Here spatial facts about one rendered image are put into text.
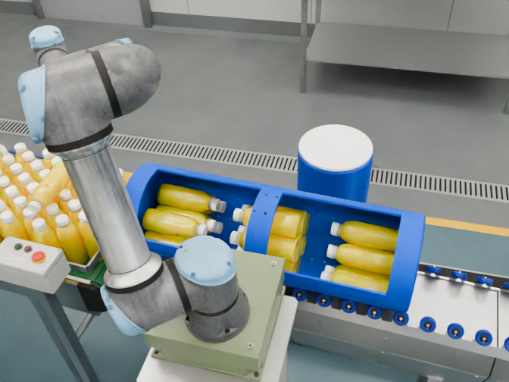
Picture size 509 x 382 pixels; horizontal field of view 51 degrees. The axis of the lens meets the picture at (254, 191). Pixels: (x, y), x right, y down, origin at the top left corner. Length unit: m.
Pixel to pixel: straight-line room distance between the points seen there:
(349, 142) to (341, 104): 2.07
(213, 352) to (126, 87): 0.62
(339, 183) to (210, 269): 1.01
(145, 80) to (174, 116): 3.16
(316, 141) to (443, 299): 0.74
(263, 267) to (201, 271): 0.30
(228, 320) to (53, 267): 0.69
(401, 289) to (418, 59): 2.89
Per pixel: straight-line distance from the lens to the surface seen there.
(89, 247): 1.85
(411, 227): 1.48
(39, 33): 1.39
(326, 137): 2.07
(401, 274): 1.45
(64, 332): 2.01
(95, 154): 0.93
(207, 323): 1.17
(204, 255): 1.06
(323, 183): 1.97
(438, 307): 1.72
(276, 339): 1.33
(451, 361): 1.71
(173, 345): 1.26
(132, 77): 0.91
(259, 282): 1.28
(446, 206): 3.38
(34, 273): 1.68
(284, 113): 4.01
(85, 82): 0.90
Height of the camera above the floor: 2.29
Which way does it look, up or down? 43 degrees down
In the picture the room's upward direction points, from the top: 4 degrees counter-clockwise
